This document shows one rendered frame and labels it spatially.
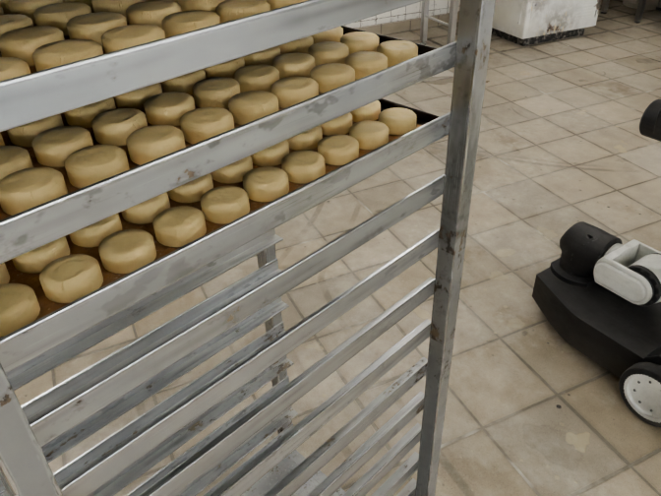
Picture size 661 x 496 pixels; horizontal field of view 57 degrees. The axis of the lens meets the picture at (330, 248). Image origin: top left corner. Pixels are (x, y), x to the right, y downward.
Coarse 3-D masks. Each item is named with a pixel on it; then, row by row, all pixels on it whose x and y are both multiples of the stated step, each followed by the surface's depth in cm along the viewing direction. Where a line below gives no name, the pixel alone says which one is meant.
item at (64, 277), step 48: (288, 144) 73; (336, 144) 72; (384, 144) 76; (192, 192) 65; (240, 192) 63; (288, 192) 67; (96, 240) 59; (144, 240) 56; (192, 240) 59; (0, 288) 51; (48, 288) 51; (96, 288) 53; (0, 336) 49
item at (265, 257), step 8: (272, 248) 128; (264, 256) 127; (272, 256) 129; (264, 264) 129; (280, 312) 138; (272, 320) 138; (280, 320) 140; (280, 376) 148; (272, 384) 152; (288, 424) 160
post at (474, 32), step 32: (480, 0) 68; (480, 32) 70; (480, 64) 73; (480, 96) 76; (448, 160) 81; (448, 192) 84; (448, 224) 86; (448, 256) 89; (448, 288) 92; (448, 320) 96; (448, 352) 101; (448, 384) 106
